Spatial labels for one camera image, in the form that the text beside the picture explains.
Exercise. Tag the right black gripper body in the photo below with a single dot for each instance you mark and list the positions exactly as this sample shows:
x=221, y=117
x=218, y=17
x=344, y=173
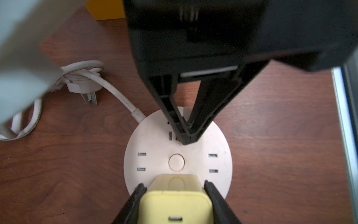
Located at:
x=169, y=38

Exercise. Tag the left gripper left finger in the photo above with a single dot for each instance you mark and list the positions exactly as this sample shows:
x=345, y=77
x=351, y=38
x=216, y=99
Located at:
x=129, y=214

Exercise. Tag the round pink power socket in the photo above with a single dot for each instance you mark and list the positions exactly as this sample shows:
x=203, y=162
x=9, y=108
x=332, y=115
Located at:
x=153, y=150

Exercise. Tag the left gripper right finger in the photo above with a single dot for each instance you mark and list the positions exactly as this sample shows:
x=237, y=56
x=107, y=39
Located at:
x=222, y=213

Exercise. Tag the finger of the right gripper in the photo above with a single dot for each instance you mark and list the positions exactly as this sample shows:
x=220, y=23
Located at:
x=163, y=88
x=216, y=93

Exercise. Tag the orange power strip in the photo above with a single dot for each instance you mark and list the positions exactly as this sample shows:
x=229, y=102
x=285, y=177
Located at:
x=105, y=9

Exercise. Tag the aluminium rail frame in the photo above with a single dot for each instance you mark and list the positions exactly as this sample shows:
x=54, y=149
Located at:
x=345, y=81

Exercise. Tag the yellow charger plug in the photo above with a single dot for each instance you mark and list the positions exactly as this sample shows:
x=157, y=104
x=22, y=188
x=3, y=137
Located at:
x=175, y=199

